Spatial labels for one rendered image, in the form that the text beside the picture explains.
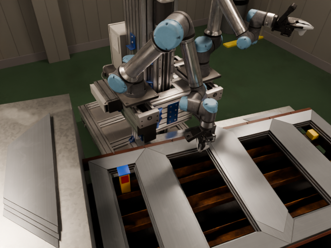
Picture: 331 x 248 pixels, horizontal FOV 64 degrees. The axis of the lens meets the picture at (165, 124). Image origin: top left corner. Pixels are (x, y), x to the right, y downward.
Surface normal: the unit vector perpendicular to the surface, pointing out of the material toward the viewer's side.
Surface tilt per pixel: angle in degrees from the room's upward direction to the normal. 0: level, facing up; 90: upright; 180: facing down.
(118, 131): 0
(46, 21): 90
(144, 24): 90
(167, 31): 85
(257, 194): 0
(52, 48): 90
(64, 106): 0
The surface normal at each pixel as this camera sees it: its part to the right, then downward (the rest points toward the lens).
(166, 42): -0.29, 0.56
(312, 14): -0.86, 0.32
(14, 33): 0.51, 0.59
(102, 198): 0.04, -0.74
